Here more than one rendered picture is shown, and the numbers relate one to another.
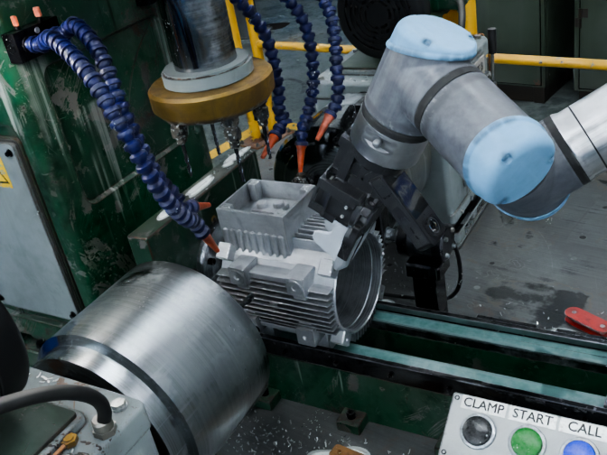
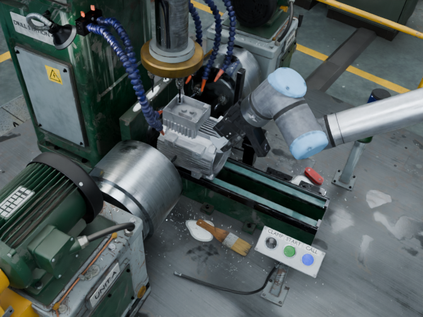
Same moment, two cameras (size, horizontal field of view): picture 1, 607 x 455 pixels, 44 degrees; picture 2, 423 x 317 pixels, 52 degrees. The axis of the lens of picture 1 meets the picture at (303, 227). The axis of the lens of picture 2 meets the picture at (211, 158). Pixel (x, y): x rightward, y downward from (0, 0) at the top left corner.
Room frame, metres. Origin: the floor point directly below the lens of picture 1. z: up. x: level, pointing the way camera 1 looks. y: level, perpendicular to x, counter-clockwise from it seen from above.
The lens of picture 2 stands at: (-0.02, 0.15, 2.02)
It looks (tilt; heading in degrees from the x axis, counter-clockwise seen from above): 46 degrees down; 349
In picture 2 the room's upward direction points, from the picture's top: 5 degrees clockwise
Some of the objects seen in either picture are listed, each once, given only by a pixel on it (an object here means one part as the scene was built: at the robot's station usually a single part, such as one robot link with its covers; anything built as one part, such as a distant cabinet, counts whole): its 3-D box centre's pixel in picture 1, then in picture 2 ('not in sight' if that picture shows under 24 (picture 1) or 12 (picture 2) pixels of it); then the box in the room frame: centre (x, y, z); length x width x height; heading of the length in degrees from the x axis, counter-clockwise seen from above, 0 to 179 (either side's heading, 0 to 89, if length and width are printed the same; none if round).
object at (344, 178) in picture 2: not in sight; (360, 141); (0.97, -0.56, 1.01); 0.08 x 0.08 x 0.42; 56
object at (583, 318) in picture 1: (588, 323); (313, 176); (0.99, -0.44, 0.81); 0.09 x 0.03 x 0.02; 29
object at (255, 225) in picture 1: (270, 217); (186, 116); (1.02, 0.05, 1.11); 0.12 x 0.11 x 0.07; 55
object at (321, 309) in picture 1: (303, 272); (196, 141); (1.00, 0.01, 1.01); 0.20 x 0.19 x 0.19; 55
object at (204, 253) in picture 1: (228, 259); (159, 126); (1.08, 0.13, 1.01); 0.15 x 0.02 x 0.15; 146
